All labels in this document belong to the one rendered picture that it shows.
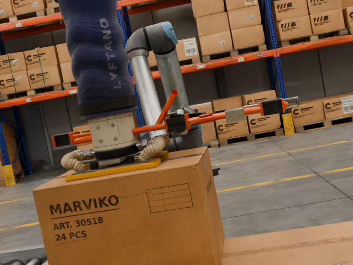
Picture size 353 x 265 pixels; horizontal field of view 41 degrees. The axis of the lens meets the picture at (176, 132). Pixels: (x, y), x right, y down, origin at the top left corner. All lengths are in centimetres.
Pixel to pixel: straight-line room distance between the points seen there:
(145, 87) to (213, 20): 693
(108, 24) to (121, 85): 22
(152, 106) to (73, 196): 63
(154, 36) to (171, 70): 21
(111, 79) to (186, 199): 51
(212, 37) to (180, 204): 751
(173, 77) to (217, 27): 666
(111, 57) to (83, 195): 50
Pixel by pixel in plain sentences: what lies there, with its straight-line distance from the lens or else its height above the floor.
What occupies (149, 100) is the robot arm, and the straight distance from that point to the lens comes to 215.
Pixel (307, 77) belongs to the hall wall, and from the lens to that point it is 1052.
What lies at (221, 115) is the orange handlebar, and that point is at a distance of 173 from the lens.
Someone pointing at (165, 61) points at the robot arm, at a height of 134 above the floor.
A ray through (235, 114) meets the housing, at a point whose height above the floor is 107.
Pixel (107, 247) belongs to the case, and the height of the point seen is 70.
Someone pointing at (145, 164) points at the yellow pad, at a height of 96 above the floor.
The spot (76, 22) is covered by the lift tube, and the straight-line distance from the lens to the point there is 176.
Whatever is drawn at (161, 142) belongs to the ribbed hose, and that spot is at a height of 102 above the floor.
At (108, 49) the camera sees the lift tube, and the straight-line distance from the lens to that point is 175.
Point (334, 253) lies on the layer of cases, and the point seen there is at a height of 54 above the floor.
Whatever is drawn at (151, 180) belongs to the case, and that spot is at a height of 91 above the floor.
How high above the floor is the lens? 119
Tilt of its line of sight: 5 degrees down
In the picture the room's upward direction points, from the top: 11 degrees counter-clockwise
